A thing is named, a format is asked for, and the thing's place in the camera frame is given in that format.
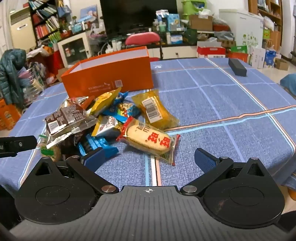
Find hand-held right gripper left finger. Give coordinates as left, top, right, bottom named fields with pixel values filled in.
left=35, top=147, right=119, bottom=194

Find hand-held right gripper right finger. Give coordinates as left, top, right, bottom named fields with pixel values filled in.
left=180, top=148, right=266, bottom=196

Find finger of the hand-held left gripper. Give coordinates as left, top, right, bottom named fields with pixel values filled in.
left=0, top=151, right=18, bottom=159
left=4, top=136, right=38, bottom=152

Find blue white wafer packet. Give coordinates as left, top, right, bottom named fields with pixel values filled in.
left=77, top=136, right=119, bottom=160

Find green snack packet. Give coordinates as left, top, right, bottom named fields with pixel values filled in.
left=37, top=134, right=62, bottom=163

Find white snack packet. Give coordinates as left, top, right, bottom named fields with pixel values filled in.
left=91, top=115, right=122, bottom=137

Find brown silver cake packet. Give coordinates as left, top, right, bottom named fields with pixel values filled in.
left=44, top=98, right=99, bottom=149

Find red-edged rice cracker packet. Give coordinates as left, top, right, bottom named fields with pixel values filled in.
left=116, top=117, right=181, bottom=165

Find orange silver snack packet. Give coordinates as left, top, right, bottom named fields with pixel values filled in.
left=79, top=95, right=96, bottom=110

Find yellow snack packet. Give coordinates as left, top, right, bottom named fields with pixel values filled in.
left=89, top=88, right=122, bottom=116

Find blue cookie packet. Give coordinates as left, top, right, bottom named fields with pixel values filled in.
left=102, top=91, right=142, bottom=123

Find clear yellow cake packet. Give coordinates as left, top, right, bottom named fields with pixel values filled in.
left=131, top=89, right=180, bottom=130

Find orange cardboard box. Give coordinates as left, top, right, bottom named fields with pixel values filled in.
left=60, top=46, right=154, bottom=98

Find orange drink crates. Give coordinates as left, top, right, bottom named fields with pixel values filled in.
left=0, top=100, right=22, bottom=131

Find blue plaid tablecloth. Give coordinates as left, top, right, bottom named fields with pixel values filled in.
left=0, top=57, right=296, bottom=193

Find teal puffer jacket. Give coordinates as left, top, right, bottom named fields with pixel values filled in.
left=0, top=49, right=27, bottom=110

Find long black box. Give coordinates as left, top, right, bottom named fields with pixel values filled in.
left=228, top=58, right=247, bottom=77

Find red white gift box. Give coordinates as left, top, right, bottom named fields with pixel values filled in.
left=196, top=46, right=226, bottom=58

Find white glass-door cabinet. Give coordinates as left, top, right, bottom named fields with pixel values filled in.
left=57, top=31, right=92, bottom=68

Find white television stand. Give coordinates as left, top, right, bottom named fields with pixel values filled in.
left=90, top=30, right=199, bottom=63

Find green orange bag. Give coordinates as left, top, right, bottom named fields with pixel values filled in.
left=228, top=45, right=249, bottom=62

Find beige air conditioner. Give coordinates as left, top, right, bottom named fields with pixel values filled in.
left=9, top=8, right=37, bottom=50

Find white carton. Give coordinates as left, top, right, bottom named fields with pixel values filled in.
left=251, top=47, right=266, bottom=69

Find blue denim cloth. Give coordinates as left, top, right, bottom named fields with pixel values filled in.
left=280, top=73, right=296, bottom=93

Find blue carton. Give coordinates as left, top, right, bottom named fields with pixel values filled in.
left=265, top=50, right=276, bottom=67

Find dark green bag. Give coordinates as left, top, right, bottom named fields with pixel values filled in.
left=184, top=28, right=198, bottom=45

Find red chair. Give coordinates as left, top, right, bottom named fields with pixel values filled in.
left=125, top=32, right=163, bottom=62

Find dark bookshelf with books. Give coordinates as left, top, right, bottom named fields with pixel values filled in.
left=28, top=0, right=61, bottom=44

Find brown cardboard box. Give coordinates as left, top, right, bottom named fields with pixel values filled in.
left=189, top=14, right=213, bottom=32

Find blue tissue boxes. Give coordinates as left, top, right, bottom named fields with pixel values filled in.
left=166, top=13, right=181, bottom=32

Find black television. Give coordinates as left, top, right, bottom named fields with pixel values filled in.
left=100, top=0, right=178, bottom=37

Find green plastic stool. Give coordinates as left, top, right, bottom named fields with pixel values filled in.
left=181, top=0, right=206, bottom=15

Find wooden shelf unit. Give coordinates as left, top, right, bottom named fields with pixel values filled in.
left=248, top=0, right=284, bottom=47

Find wire rack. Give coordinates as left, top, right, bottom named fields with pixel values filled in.
left=23, top=61, right=47, bottom=105

